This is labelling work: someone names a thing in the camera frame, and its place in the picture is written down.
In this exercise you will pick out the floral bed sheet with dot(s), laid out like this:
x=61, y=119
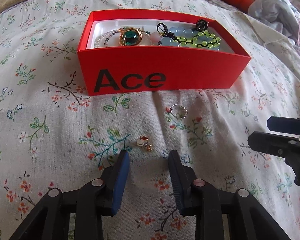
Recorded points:
x=52, y=134

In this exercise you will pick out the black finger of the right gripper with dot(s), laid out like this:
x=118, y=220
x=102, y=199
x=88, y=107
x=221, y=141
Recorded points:
x=272, y=144

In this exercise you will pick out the red Ace cardboard box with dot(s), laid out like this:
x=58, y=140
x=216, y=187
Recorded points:
x=145, y=67

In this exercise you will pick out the gold green gem brooch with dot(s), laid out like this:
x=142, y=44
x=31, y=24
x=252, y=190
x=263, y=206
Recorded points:
x=130, y=37

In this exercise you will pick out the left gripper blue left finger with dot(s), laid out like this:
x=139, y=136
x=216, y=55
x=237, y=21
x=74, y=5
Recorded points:
x=117, y=181

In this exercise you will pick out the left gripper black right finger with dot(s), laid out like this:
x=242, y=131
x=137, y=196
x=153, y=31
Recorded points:
x=181, y=178

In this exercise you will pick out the grey crumpled cloth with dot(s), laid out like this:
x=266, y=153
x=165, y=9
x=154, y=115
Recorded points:
x=280, y=15

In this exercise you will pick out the gold dangling earring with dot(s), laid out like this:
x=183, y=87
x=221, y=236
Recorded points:
x=143, y=141

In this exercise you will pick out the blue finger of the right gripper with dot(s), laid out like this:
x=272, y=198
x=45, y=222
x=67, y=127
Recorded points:
x=284, y=125

